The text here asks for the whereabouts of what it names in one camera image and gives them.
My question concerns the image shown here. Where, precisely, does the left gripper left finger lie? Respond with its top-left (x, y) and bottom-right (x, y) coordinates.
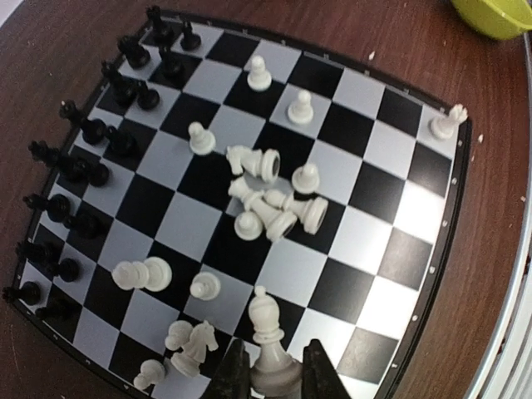
top-left (207, 338), bottom-right (251, 399)

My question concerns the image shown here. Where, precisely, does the cluster white chess piece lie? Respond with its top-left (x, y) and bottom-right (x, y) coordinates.
top-left (226, 145), bottom-right (328, 242)

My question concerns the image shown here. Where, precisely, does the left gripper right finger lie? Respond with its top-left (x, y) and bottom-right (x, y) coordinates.
top-left (301, 338), bottom-right (351, 399)

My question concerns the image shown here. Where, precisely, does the black pawn chess piece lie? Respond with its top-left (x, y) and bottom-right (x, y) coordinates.
top-left (180, 21), bottom-right (202, 52)

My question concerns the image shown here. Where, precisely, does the white pawn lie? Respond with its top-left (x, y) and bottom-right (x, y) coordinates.
top-left (287, 90), bottom-right (313, 125)
top-left (247, 55), bottom-right (272, 91)

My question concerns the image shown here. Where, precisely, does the white pawn right side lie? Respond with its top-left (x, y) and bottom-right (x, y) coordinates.
top-left (287, 90), bottom-right (313, 125)

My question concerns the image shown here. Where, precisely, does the yellow-green bowl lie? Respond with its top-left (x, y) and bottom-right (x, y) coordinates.
top-left (451, 0), bottom-right (531, 41)

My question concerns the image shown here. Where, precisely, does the black white chessboard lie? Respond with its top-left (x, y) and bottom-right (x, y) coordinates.
top-left (2, 6), bottom-right (472, 398)

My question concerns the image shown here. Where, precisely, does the white bishop chess piece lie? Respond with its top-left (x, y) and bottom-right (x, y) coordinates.
top-left (248, 286), bottom-right (302, 397)

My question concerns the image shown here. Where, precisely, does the white pawn far right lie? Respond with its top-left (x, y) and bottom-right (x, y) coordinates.
top-left (247, 55), bottom-right (272, 91)

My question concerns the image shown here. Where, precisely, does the white knight chess piece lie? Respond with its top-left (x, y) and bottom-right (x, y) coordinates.
top-left (165, 320), bottom-right (219, 377)

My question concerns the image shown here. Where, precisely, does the white pawn chess piece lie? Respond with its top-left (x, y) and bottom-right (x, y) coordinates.
top-left (133, 359), bottom-right (166, 391)

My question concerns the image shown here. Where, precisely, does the white king chess piece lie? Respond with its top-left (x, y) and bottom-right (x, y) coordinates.
top-left (111, 257), bottom-right (172, 292)

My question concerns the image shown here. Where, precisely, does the black rook chess piece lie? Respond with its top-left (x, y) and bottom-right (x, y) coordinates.
top-left (145, 5), bottom-right (175, 43)

